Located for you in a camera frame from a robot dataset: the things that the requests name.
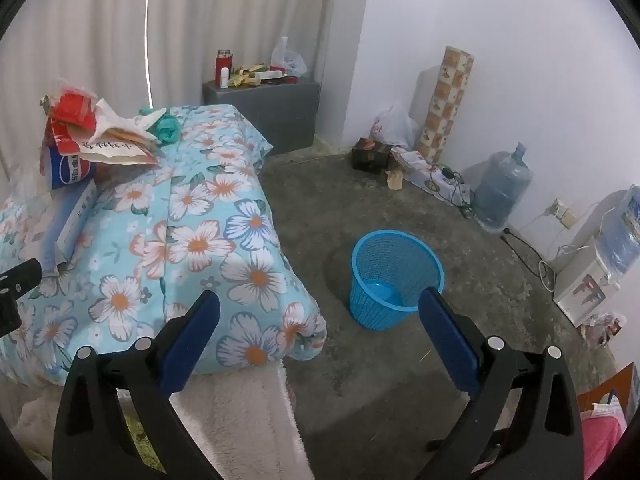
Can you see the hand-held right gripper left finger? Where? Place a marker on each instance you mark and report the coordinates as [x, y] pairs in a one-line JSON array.
[[192, 342]]

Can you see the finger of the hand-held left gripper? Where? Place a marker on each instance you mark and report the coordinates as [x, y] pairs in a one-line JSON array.
[[22, 275]]

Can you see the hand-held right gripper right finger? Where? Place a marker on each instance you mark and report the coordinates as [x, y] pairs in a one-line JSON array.
[[450, 342]]

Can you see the blue plastic mesh basket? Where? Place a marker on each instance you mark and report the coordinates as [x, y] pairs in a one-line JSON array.
[[385, 260]]

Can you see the blue label soda bottle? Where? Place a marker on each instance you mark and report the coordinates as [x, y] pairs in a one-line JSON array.
[[70, 170]]

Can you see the clear red label cookie bag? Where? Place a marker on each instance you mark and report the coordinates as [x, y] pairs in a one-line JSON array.
[[120, 151]]

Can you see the red snack packet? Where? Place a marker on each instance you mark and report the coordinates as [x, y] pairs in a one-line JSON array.
[[72, 112]]

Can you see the teal plastic bag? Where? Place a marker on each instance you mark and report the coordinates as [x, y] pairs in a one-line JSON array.
[[165, 127]]

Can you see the white and blue carton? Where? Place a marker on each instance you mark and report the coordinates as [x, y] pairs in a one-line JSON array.
[[75, 220]]

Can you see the white fluffy rug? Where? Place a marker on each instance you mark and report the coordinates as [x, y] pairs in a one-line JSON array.
[[235, 420]]

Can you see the blue floral quilt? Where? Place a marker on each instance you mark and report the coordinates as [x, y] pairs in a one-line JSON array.
[[200, 245]]

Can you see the white water dispenser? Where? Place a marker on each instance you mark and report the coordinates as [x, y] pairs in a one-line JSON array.
[[580, 280]]

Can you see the crinkled clear snack bag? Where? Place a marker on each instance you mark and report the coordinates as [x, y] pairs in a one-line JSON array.
[[602, 330]]

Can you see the orange box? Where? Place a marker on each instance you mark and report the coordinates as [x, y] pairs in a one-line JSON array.
[[607, 390]]

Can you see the empty blue water jug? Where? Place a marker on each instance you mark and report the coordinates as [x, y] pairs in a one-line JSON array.
[[500, 185]]

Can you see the brown paper piece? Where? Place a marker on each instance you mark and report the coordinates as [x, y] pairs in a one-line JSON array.
[[395, 179]]

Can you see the pink cloth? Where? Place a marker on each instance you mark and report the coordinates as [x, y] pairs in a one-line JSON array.
[[600, 440]]

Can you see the dark printed box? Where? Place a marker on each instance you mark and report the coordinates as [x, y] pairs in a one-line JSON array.
[[371, 156]]

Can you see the blue labelled water jug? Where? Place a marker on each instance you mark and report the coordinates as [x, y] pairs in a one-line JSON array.
[[625, 230]]

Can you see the white plastic shopping bag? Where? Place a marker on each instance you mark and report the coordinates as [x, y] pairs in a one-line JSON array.
[[395, 125]]

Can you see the orange checked patterned roll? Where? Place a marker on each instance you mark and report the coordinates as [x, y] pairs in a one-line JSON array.
[[445, 105]]

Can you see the grey cabinet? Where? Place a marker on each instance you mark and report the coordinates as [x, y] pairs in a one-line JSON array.
[[265, 115]]

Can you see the small white bottle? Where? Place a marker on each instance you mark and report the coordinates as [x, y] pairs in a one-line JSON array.
[[225, 79]]

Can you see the red thermos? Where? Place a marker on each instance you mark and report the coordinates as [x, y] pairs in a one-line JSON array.
[[224, 60]]

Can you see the clear plastic bag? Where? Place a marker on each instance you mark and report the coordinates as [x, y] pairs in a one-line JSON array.
[[287, 57]]

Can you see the white wall outlet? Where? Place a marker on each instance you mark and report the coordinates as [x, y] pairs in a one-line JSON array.
[[563, 214]]

